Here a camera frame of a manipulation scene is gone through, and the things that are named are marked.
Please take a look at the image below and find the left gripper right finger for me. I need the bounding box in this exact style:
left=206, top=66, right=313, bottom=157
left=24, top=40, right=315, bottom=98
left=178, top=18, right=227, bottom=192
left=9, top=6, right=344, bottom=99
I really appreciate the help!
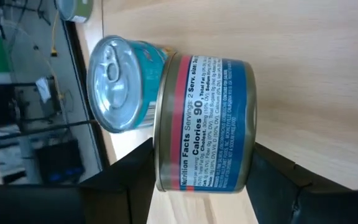
left=246, top=142, right=358, bottom=224

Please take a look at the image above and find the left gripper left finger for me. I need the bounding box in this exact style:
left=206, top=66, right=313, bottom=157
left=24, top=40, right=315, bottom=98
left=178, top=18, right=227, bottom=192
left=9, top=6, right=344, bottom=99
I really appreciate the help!
left=0, top=138, right=157, bottom=224

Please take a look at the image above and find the blue red label salmon can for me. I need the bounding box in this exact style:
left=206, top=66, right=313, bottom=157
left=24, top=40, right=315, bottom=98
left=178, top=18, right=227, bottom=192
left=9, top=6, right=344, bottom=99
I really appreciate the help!
left=153, top=52, right=258, bottom=194

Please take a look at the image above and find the teal label tuna can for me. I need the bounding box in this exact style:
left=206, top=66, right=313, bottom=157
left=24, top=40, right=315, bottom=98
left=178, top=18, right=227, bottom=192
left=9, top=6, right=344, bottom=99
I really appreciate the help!
left=86, top=34, right=169, bottom=134

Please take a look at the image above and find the green label fish can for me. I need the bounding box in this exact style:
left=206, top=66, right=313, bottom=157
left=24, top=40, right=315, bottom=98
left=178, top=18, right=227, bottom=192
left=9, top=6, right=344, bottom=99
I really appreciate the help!
left=56, top=0, right=94, bottom=24

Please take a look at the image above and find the black equipment case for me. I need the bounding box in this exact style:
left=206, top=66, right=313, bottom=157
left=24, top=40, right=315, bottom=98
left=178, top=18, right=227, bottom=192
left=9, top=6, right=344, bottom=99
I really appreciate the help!
left=34, top=139, right=85, bottom=184

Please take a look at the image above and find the white flat panel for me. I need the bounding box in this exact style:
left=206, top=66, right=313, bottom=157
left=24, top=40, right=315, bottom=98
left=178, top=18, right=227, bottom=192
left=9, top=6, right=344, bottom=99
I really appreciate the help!
left=35, top=77, right=54, bottom=103

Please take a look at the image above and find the black table frame rail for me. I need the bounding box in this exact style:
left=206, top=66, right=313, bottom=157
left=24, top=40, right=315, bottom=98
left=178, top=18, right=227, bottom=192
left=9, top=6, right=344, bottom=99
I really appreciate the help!
left=62, top=20, right=111, bottom=170

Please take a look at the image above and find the yellow extension cable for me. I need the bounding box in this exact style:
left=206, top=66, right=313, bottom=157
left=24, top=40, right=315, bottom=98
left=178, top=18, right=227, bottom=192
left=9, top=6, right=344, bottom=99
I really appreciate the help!
left=50, top=18, right=67, bottom=100

